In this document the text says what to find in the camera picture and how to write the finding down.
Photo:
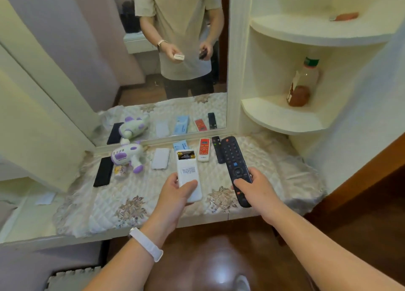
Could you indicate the person's right hand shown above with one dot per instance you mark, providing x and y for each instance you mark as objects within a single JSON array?
[{"x": 261, "y": 196}]

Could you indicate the person's left hand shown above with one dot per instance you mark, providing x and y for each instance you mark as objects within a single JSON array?
[{"x": 167, "y": 208}]

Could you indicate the person's right thumb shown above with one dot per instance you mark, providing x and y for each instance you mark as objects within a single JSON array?
[{"x": 243, "y": 185}]

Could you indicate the person's left thumb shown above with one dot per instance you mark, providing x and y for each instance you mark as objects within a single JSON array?
[{"x": 188, "y": 190}]

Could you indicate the white remote control back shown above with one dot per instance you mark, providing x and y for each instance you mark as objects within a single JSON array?
[{"x": 189, "y": 177}]

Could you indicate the large black remote control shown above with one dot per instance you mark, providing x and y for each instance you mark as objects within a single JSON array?
[{"x": 234, "y": 161}]

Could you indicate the person's right forearm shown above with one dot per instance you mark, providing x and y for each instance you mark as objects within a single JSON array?
[{"x": 316, "y": 253}]

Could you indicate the person's left forearm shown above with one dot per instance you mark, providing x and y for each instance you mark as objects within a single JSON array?
[{"x": 126, "y": 262}]

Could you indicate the black yellow batteries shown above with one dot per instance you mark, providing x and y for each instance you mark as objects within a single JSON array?
[{"x": 186, "y": 155}]

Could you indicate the white flat rectangular cover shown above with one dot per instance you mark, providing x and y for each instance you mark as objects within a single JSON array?
[{"x": 160, "y": 158}]

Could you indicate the slim black remote control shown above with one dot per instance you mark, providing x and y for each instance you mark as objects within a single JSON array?
[{"x": 217, "y": 150}]

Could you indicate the white orange remote control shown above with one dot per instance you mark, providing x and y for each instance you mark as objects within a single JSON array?
[{"x": 204, "y": 149}]

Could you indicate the blue packet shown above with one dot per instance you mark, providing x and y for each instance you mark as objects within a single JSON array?
[{"x": 180, "y": 144}]

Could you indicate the quilted floral table cover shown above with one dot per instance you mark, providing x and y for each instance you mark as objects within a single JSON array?
[{"x": 133, "y": 202}]

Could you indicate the white wristband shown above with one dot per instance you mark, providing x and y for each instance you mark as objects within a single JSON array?
[{"x": 146, "y": 244}]

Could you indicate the small patterned cylinder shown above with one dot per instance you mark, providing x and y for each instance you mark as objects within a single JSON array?
[{"x": 120, "y": 171}]

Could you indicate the white corner shelf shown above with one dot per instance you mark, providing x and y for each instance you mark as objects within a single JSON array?
[
  {"x": 316, "y": 30},
  {"x": 278, "y": 115}
]

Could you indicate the black flat rectangular case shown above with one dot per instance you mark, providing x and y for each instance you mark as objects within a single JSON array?
[{"x": 103, "y": 172}]

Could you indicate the plastic bottle green cap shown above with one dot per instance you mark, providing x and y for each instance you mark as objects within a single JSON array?
[{"x": 302, "y": 85}]

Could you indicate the grey foam floor mat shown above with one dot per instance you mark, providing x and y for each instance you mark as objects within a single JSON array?
[{"x": 72, "y": 279}]

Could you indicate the orange object on shelf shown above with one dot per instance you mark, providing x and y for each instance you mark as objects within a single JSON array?
[{"x": 346, "y": 16}]

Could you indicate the wall mirror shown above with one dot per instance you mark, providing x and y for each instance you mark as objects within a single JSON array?
[{"x": 95, "y": 47}]

